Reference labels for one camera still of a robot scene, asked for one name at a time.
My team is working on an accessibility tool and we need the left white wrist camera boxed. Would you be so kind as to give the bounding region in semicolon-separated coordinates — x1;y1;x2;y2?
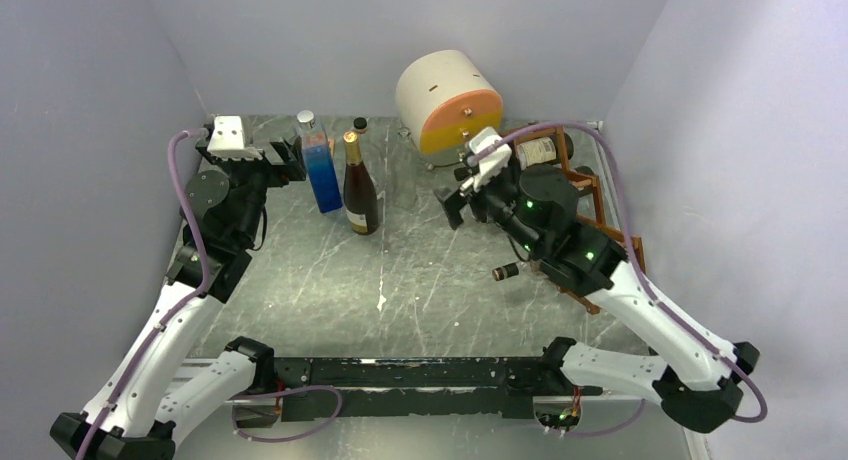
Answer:
207;115;262;161

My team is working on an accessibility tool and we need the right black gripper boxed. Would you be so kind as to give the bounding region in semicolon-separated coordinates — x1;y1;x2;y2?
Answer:
433;161;544;256

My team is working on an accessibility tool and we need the blue square glass bottle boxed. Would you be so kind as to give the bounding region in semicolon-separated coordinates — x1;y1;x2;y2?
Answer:
296;110;343;214

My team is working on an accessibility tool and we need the cream round drawer cabinet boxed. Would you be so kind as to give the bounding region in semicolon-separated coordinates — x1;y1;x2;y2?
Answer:
395;50;504;167

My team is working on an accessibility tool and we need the dark bottle copper cap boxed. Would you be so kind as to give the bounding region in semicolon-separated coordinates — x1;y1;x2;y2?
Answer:
491;261;538;282

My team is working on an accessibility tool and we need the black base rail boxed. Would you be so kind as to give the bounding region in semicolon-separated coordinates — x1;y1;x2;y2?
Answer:
275;357;575;422

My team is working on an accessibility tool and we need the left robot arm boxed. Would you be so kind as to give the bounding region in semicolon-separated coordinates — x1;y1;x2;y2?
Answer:
50;129;306;459

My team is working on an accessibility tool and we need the large clear plastic bottle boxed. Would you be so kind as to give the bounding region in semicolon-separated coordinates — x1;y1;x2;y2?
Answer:
382;126;418;210

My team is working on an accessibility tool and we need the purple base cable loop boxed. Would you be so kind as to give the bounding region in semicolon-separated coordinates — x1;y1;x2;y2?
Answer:
230;384;344;444

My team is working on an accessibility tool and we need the brown wooden wine rack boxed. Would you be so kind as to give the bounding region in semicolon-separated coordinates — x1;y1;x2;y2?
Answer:
523;122;647;316

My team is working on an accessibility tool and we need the gold foil top bottle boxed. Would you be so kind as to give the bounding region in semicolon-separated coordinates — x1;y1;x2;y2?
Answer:
343;131;379;235

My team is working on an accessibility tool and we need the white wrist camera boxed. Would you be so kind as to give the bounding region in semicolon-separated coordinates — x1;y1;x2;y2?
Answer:
459;126;512;197
207;115;262;161

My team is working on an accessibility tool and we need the clear glass bottle black cap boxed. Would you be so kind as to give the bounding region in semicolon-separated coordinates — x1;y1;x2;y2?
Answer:
352;117;385;200

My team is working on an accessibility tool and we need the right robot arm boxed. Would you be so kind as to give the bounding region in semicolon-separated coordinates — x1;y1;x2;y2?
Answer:
434;164;760;433

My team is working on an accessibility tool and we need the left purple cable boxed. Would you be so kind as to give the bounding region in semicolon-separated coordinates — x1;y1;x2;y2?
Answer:
74;128;213;460

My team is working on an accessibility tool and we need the dark green wine bottle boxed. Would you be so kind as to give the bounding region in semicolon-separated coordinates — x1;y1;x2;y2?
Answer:
513;136;563;170

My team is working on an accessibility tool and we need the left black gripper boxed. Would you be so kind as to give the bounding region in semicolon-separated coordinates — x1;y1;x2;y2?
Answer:
197;134;305;243

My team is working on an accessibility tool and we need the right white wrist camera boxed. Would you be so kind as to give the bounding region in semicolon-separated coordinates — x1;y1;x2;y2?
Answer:
459;126;512;197

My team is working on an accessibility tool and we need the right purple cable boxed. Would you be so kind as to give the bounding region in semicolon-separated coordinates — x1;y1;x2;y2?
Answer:
466;120;770;424

